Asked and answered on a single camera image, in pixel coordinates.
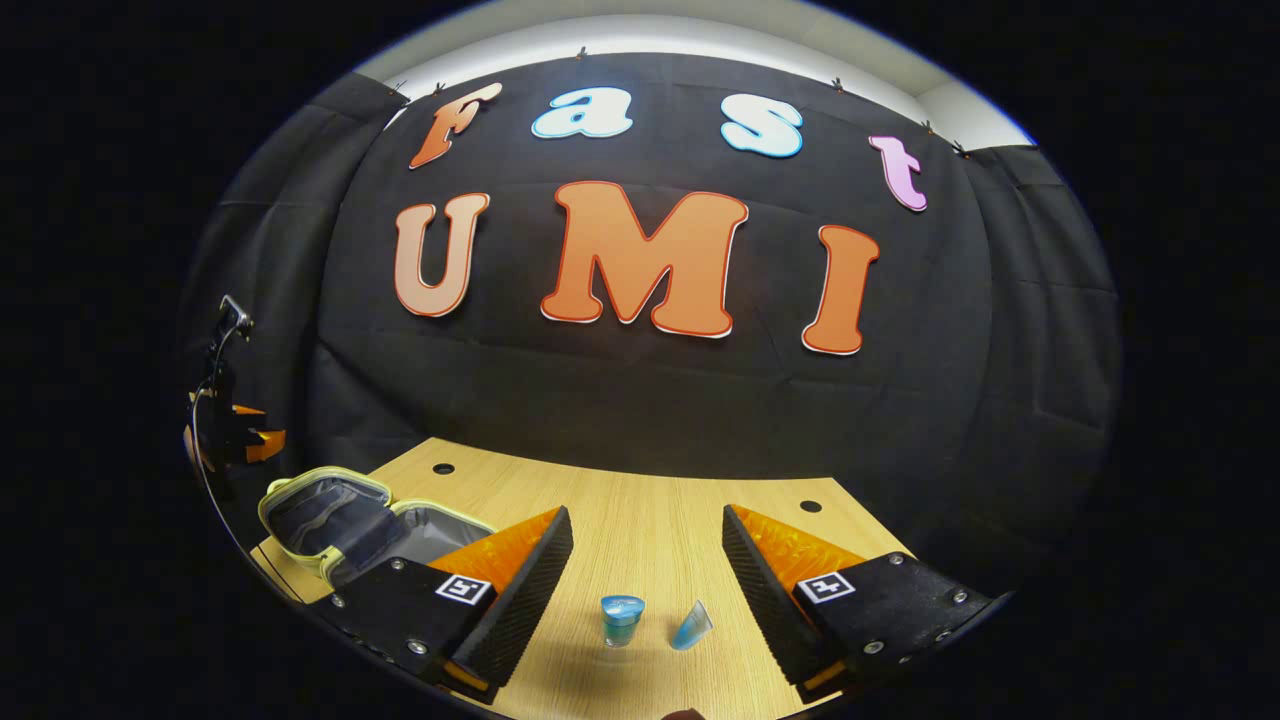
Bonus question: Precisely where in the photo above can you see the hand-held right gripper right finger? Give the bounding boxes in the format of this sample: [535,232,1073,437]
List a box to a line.
[720,503,1001,706]

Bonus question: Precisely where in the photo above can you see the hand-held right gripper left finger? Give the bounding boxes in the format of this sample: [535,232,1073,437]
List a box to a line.
[330,505,576,706]

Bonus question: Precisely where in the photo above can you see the clear blue skin care tube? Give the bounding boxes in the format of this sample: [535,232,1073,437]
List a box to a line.
[669,599,715,652]

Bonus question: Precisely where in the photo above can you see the blue capped skin care bottle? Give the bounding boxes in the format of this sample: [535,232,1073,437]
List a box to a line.
[600,594,647,649]

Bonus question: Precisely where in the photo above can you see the black backdrop cloth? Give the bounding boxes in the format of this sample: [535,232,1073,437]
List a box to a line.
[180,50,1121,621]

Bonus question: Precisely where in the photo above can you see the thin gripper cable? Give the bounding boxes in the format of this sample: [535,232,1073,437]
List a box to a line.
[190,385,256,561]

